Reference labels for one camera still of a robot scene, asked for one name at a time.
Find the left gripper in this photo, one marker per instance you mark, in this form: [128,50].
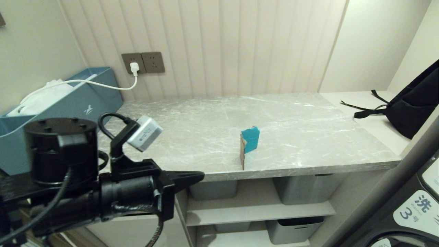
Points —
[132,193]

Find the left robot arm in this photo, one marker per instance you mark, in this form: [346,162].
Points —
[60,151]

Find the grey storage bin black rim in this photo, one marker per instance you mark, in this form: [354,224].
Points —
[291,231]

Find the teal cardboard scrap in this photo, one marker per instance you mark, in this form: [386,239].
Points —
[250,140]

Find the pale shelf board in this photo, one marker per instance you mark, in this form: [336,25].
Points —
[260,211]
[253,240]

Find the white cabinet panel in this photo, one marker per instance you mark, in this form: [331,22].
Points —
[127,231]

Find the white charger plug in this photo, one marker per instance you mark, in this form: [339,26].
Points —
[134,68]

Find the blue plastic storage box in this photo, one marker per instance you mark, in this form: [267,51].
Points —
[85,103]

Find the washing machine front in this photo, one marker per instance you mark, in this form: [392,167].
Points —
[380,192]

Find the washing machine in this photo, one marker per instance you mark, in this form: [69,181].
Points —
[411,212]
[380,192]

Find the black backpack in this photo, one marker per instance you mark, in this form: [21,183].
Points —
[413,104]

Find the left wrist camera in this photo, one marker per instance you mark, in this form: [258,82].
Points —
[144,133]

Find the brown wall socket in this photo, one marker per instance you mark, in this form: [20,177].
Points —
[153,62]

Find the grey wall socket panel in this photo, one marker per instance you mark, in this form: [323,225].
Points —
[132,61]

